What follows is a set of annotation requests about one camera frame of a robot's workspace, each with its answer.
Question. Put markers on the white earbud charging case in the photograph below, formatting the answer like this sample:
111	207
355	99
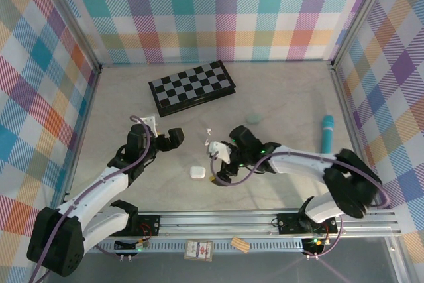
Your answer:
197	173

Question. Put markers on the mint green earbud charging case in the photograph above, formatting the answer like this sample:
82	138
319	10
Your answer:
253	118

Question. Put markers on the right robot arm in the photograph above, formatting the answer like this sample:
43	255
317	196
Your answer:
298	163

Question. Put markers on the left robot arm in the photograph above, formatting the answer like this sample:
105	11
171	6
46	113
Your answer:
99	190

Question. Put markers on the striped wooden block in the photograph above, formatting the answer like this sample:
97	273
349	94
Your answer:
240	245

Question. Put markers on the playing card box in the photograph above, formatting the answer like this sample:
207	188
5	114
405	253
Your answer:
198	250

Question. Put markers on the black grey folding chessboard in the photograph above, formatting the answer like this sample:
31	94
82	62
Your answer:
192	85

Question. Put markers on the teal cylindrical handheld device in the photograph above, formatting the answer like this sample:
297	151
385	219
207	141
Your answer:
328	134

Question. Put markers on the black power connector board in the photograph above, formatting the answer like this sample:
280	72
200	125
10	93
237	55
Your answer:
314	245
127	245

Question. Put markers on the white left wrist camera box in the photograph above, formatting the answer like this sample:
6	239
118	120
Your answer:
149	124

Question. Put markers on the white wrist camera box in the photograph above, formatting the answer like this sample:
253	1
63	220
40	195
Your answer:
219	151
149	124

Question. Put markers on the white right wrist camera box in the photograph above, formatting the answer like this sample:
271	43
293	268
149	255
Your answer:
219	151

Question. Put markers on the wide aluminium mounting rail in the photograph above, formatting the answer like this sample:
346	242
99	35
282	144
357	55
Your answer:
215	221

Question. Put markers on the aluminium floor rail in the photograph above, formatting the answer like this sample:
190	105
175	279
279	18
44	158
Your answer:
83	130
348	114

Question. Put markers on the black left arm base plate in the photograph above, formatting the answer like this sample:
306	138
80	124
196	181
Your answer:
149	225

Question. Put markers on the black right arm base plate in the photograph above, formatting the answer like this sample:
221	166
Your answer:
288	223

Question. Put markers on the aluminium frame post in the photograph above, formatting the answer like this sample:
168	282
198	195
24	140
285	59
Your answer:
360	14
70	14

